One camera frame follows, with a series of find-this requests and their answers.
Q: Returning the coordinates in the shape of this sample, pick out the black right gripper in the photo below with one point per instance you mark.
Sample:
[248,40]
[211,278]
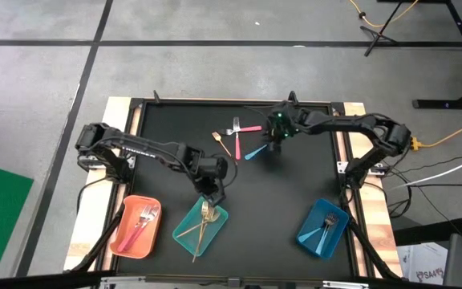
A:
[281,124]

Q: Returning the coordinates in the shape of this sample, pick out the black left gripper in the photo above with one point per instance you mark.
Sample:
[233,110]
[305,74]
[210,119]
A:
[209,184]

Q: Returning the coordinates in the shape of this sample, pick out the black rig post mount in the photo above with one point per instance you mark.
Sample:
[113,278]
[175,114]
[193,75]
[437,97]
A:
[156,97]
[293,97]

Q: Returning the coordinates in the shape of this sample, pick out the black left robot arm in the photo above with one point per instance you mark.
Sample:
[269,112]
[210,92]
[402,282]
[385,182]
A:
[155,150]

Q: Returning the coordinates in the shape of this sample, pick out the gold fork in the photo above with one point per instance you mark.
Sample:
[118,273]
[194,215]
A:
[216,136]
[201,241]
[191,230]

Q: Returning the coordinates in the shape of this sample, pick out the blue plastic bin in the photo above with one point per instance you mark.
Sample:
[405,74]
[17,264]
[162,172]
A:
[337,237]

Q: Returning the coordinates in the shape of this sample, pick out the black tripod stand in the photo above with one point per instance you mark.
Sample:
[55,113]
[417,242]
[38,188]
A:
[377,34]

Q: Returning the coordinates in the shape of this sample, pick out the white printed cardboard box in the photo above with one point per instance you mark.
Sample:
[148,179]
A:
[423,265]

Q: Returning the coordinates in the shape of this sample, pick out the teal plastic bin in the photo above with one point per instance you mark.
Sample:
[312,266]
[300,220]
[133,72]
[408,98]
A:
[213,233]

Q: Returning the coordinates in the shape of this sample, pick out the orange plastic bin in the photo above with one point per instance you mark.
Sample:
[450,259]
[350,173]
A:
[151,245]

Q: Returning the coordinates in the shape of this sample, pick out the black floor base bar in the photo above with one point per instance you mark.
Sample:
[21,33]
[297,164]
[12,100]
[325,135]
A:
[427,234]

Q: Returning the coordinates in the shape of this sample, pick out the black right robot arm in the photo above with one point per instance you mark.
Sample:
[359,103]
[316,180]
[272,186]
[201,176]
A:
[347,122]

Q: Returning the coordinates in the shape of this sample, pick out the black desk leg frame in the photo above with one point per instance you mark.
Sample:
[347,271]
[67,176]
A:
[447,104]

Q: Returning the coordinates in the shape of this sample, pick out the black rig crossbar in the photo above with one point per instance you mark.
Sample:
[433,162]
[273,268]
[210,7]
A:
[34,281]

